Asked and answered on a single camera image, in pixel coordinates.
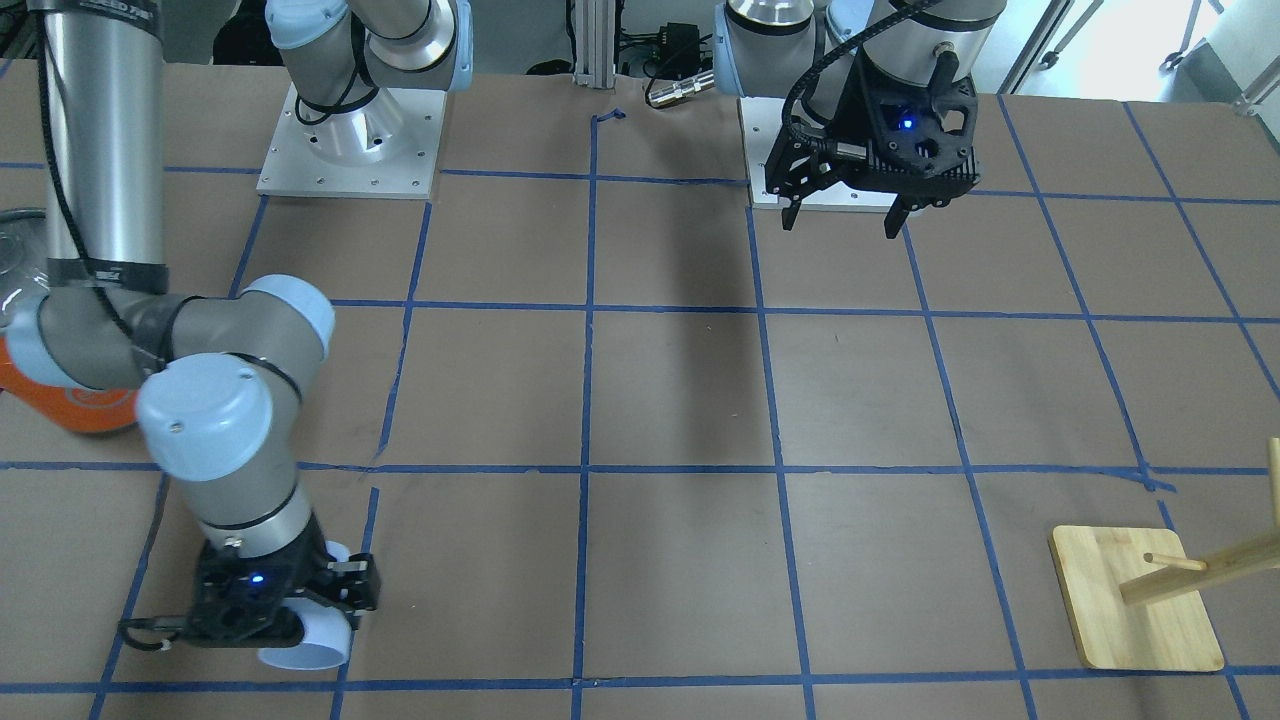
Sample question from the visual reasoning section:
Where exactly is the silver cable connector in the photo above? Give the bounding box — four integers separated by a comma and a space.
645, 70, 716, 110

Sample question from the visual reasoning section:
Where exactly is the light blue cup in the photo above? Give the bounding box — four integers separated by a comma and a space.
257, 597, 353, 671

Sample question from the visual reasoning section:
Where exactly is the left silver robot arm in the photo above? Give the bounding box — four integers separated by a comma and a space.
712, 1, 1006, 238

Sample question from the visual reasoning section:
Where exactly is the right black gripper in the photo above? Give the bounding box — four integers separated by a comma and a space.
120, 512, 381, 650

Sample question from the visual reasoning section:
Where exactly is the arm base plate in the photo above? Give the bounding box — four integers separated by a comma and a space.
257, 88, 448, 200
739, 96, 906, 213

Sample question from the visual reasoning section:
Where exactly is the orange tin can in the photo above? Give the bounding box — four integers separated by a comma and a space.
1, 338, 136, 436

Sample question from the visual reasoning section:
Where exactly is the aluminium frame post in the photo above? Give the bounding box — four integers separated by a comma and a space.
568, 0, 621, 90

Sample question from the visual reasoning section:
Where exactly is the wooden mug stand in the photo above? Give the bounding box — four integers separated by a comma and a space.
1050, 437, 1280, 673

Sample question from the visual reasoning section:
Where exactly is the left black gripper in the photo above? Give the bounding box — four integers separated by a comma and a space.
764, 70, 980, 240

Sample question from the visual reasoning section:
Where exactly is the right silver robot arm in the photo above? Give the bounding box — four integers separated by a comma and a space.
5, 1, 381, 670

